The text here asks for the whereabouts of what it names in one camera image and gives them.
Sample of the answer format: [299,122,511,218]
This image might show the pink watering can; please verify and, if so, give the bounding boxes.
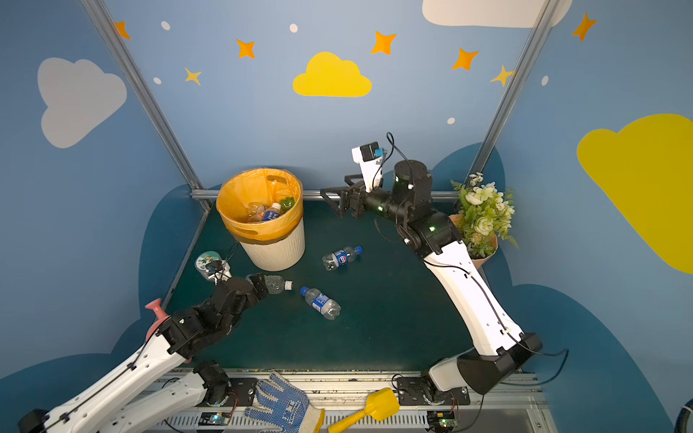
[145,298,168,328]

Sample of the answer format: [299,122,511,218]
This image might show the yellow plastic shovel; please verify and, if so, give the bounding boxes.
[328,388,400,433]

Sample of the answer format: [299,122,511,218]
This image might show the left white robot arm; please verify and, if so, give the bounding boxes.
[18,277,268,432]

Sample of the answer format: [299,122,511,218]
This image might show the clear bottle blue label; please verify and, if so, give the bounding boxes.
[300,287,341,320]

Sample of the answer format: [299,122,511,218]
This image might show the white bin orange liner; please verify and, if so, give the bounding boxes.
[216,168,305,272]

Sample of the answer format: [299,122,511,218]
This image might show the green white round tin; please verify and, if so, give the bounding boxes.
[195,251,223,280]

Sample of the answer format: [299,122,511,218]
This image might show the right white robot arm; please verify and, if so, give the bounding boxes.
[321,161,542,398]

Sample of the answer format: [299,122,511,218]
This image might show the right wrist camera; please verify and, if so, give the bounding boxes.
[352,142,386,192]

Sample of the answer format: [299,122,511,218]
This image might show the pink plant pot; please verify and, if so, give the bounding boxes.
[448,214,499,270]

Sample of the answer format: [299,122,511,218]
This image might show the blue label bottle white cap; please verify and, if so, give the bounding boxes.
[261,203,282,222]

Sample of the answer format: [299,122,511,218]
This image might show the blue dotted work glove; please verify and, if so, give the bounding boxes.
[244,373,325,433]

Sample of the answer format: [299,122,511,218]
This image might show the green bottle yellow cap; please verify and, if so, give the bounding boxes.
[280,197,296,214]

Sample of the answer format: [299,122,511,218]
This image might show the pepsi bottle blue cap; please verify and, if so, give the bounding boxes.
[322,246,363,271]

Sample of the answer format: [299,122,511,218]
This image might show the clear unlabelled bottle white cap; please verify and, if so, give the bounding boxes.
[265,275,293,295]

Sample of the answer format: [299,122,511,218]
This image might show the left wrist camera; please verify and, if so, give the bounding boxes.
[206,260,232,284]

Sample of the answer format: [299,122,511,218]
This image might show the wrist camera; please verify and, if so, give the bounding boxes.
[206,260,232,284]
[352,142,386,192]

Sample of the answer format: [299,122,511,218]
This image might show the aluminium frame rail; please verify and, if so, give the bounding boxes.
[190,188,461,203]

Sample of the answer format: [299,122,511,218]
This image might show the artificial green white plant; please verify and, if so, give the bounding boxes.
[451,172,518,260]

